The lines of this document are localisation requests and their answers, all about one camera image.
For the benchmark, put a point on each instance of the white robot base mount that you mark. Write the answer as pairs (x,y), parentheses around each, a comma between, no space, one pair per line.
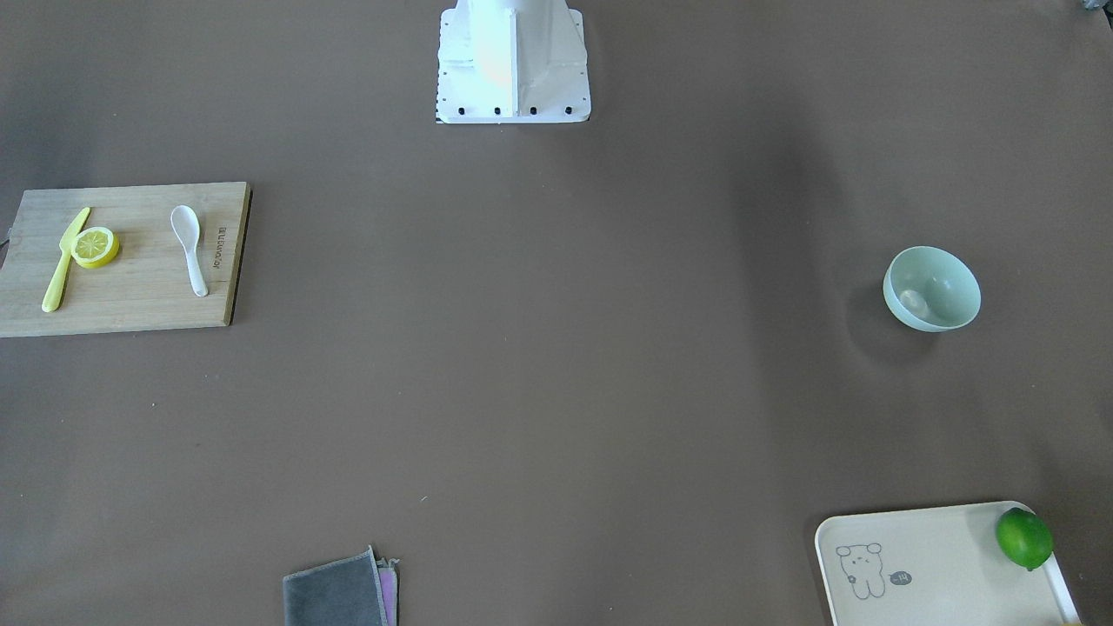
(503,62)

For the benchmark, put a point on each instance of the green lime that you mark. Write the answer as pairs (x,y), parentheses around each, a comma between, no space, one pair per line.
(1024,538)

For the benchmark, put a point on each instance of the wooden cutting board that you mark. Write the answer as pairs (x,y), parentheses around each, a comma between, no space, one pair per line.
(146,287)

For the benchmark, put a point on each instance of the grey folded cloth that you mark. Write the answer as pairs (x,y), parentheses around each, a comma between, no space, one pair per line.
(358,590)

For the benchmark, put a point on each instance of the cream tray with cartoon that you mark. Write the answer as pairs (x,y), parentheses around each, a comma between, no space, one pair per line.
(934,566)

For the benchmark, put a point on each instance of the mint green bowl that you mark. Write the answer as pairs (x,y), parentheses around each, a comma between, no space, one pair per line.
(931,290)

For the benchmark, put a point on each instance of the yellow plastic knife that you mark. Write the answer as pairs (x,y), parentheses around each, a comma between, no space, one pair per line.
(54,293)

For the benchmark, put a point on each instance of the yellow lemon slice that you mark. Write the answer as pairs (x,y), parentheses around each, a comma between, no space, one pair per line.
(95,247)

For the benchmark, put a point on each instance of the white ceramic spoon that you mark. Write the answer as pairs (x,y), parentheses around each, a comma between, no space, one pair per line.
(185,223)

